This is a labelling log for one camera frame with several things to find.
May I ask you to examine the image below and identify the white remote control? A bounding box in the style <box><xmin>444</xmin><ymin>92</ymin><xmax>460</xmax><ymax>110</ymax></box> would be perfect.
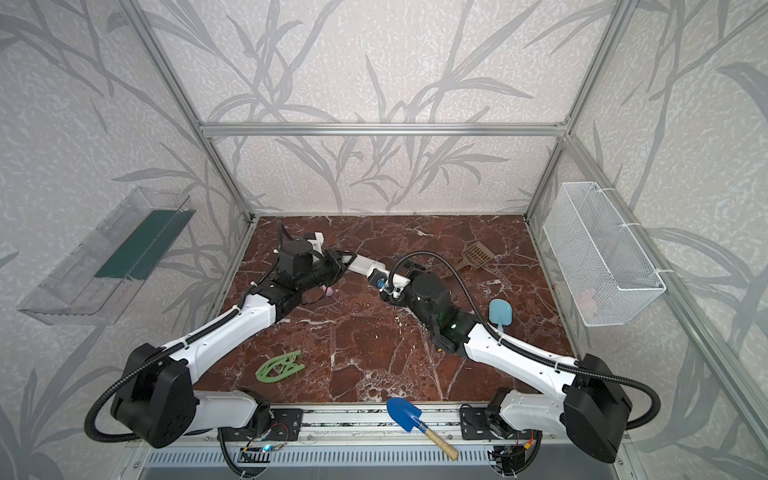
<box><xmin>348</xmin><ymin>255</ymin><xmax>389</xmax><ymax>282</ymax></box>

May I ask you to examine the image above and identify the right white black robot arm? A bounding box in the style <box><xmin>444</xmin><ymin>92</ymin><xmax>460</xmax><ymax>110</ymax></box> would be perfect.
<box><xmin>367</xmin><ymin>268</ymin><xmax>661</xmax><ymax>463</ymax></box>

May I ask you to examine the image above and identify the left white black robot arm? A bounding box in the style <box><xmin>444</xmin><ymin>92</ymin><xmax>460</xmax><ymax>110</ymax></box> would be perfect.
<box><xmin>84</xmin><ymin>238</ymin><xmax>378</xmax><ymax>448</ymax></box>

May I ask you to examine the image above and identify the light blue spatula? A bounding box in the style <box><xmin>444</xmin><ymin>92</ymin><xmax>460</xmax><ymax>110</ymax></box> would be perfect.
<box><xmin>489</xmin><ymin>299</ymin><xmax>514</xmax><ymax>332</ymax></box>

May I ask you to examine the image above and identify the green plastic hanger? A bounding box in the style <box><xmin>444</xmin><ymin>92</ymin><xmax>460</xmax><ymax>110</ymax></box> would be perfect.
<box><xmin>255</xmin><ymin>350</ymin><xmax>305</xmax><ymax>384</ymax></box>

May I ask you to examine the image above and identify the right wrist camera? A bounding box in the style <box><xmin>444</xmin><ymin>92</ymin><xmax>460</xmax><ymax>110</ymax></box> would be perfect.
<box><xmin>388</xmin><ymin>274</ymin><xmax>410</xmax><ymax>298</ymax></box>

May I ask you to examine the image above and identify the blue shovel wooden handle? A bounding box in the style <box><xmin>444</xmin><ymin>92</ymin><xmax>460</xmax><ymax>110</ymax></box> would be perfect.
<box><xmin>386</xmin><ymin>398</ymin><xmax>459</xmax><ymax>461</ymax></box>

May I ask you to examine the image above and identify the aluminium front rail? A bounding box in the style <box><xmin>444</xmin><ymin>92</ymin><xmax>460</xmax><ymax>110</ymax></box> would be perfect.
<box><xmin>128</xmin><ymin>403</ymin><xmax>631</xmax><ymax>448</ymax></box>

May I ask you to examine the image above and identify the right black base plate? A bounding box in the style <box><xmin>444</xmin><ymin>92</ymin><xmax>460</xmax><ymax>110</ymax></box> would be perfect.
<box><xmin>459</xmin><ymin>404</ymin><xmax>513</xmax><ymax>440</ymax></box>

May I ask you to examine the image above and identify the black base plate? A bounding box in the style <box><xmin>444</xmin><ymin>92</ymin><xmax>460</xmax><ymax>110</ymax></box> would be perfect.
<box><xmin>222</xmin><ymin>408</ymin><xmax>304</xmax><ymax>443</ymax></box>
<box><xmin>459</xmin><ymin>404</ymin><xmax>513</xmax><ymax>440</ymax></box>

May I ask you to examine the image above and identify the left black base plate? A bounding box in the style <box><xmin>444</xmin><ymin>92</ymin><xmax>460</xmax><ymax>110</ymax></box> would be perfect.
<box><xmin>222</xmin><ymin>408</ymin><xmax>304</xmax><ymax>443</ymax></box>

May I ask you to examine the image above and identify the white wire basket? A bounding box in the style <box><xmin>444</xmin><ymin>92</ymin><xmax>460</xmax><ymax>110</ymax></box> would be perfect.
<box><xmin>543</xmin><ymin>182</ymin><xmax>666</xmax><ymax>327</ymax></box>

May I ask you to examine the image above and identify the clear plastic wall bin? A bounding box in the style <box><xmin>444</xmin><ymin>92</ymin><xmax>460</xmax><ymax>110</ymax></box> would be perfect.
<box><xmin>18</xmin><ymin>187</ymin><xmax>196</xmax><ymax>326</ymax></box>

